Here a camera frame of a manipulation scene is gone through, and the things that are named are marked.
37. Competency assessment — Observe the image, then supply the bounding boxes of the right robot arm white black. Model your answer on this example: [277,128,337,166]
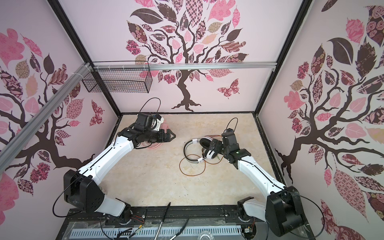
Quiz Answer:
[205,129,306,237]

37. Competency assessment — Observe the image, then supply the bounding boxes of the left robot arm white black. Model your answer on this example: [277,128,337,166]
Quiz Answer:
[63,113,176,223]

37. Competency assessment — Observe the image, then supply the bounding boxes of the left aluminium rail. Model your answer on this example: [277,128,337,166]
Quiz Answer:
[1,63,92,173]

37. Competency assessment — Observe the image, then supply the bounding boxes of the back aluminium rail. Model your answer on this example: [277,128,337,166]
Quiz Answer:
[93,62,277,71]

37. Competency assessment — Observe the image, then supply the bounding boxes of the aluminium rail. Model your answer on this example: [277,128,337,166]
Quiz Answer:
[1,63,92,173]
[93,62,277,71]

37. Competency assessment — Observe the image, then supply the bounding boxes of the black wire basket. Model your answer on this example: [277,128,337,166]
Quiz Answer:
[82,60,153,94]

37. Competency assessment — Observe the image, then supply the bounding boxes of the pink headphones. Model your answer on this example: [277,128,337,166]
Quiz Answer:
[142,122,170,150]

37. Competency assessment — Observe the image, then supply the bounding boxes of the white black headphones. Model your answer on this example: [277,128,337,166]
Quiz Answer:
[183,135,223,165]

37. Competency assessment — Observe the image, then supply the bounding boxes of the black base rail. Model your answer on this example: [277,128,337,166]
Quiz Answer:
[56,205,278,240]

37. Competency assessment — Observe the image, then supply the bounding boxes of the white slotted cable duct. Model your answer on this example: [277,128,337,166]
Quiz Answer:
[67,226,243,240]

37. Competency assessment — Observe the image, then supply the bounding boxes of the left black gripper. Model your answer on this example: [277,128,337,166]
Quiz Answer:
[144,128,176,143]

